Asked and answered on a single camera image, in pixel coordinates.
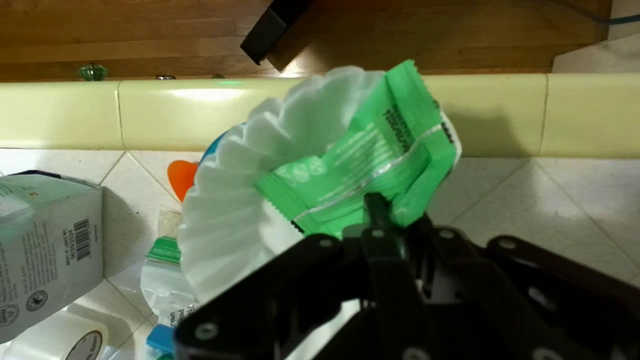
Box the green plastic packet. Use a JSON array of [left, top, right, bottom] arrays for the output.
[[253, 57, 462, 239]]

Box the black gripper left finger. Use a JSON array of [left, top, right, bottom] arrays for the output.
[[174, 191, 428, 360]]

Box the clear plastic bag with blue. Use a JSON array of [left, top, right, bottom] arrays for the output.
[[138, 233, 203, 360]]

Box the orange plastic spoon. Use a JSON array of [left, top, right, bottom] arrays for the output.
[[164, 157, 202, 203]]

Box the white tape roll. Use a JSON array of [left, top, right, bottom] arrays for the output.
[[3, 308, 119, 360]]

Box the white and blue carton packet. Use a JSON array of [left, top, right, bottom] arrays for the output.
[[0, 167, 106, 345]]

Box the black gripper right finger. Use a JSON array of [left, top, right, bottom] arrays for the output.
[[402, 211, 640, 360]]

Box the black bracket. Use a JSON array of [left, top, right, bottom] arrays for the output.
[[238, 0, 316, 67]]

